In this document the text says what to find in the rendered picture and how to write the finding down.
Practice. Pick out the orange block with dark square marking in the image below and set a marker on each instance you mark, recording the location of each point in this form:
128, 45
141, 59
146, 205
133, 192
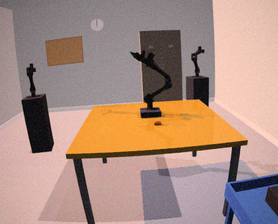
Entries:
157, 123

